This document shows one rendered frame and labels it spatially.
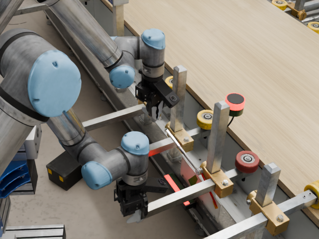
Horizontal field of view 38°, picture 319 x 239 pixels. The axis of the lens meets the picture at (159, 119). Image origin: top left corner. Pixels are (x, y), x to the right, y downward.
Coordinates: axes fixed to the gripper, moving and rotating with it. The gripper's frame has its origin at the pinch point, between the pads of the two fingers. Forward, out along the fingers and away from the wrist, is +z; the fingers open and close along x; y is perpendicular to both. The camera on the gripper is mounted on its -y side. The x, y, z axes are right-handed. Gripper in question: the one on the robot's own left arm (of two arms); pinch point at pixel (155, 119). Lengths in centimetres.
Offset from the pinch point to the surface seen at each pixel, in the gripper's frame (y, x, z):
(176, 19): 46, -66, 2
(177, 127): -5.5, -6.0, 4.1
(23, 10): 117, -25, 8
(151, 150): -4.7, 7.3, 7.4
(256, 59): -3, -63, 2
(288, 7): 16, -128, 7
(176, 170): -9.2, -2.8, 22.0
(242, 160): -34.2, -5.8, 1.6
